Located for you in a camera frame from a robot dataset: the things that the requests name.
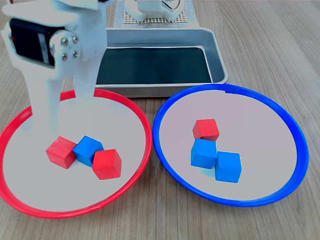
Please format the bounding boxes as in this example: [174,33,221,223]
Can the blue wooden cube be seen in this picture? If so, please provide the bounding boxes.
[72,135,105,168]
[214,151,243,184]
[190,138,218,170]

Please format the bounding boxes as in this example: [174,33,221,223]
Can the steel tray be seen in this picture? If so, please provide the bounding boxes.
[94,27,230,98]

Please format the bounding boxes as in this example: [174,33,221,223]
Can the pale perforated base plate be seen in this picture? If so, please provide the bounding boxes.
[123,9,188,25]

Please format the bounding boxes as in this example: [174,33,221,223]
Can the red-rimmed white plate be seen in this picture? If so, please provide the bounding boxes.
[0,88,153,220]

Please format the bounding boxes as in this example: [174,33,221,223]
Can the black tray mat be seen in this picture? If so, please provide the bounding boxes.
[96,46,213,85]

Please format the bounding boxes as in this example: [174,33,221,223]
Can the red wooden cube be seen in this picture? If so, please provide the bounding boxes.
[192,118,220,142]
[91,148,123,181]
[45,136,78,170]

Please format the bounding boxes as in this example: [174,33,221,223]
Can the blue-rimmed white plate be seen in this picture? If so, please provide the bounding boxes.
[152,83,310,208]

